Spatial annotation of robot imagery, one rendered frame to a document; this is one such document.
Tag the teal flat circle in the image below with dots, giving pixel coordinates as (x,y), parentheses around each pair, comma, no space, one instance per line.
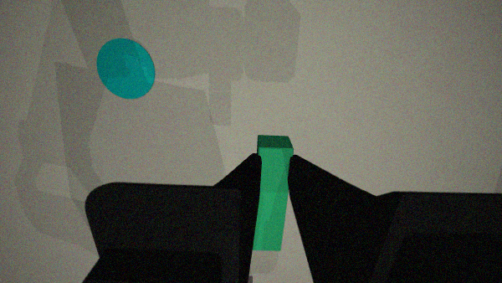
(125,68)

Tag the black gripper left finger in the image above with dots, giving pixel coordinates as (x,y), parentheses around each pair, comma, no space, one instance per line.
(219,218)

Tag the green rectangular post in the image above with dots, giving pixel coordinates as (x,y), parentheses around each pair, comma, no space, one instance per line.
(275,152)

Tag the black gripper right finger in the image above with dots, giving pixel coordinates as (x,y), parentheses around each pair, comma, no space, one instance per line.
(352,236)

